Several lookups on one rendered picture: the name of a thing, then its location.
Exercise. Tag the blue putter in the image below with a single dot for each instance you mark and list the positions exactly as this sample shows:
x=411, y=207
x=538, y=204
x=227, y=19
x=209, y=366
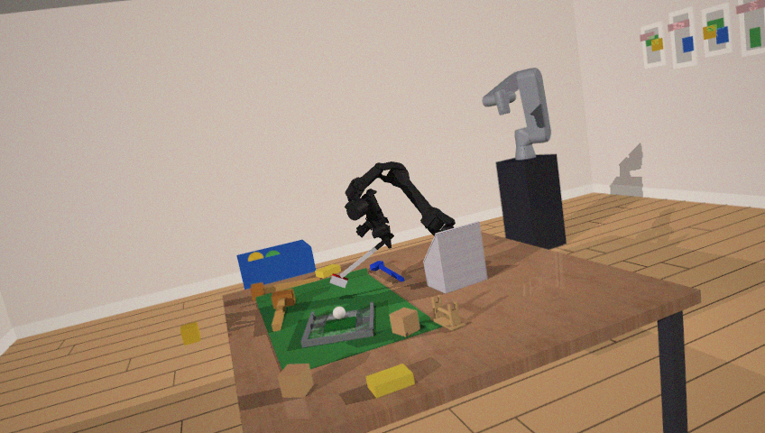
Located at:
x=379, y=265

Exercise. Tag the green mat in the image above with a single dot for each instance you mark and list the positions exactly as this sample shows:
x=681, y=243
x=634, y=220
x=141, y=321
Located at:
x=357, y=294

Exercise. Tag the tan cube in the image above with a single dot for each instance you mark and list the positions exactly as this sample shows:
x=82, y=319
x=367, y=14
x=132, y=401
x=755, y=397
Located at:
x=405, y=322
x=295, y=380

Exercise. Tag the yellow rectangular block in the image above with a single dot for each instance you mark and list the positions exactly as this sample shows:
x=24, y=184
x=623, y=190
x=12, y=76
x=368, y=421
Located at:
x=390, y=380
x=328, y=271

